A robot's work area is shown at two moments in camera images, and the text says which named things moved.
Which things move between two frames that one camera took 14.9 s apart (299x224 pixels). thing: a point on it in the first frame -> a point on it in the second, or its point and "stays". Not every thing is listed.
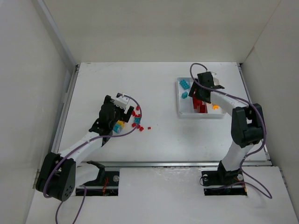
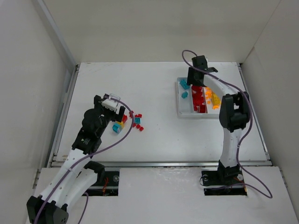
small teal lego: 137,120 stays
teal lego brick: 184,94 stays
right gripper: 199,92 -> 195,76
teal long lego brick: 184,84 stays
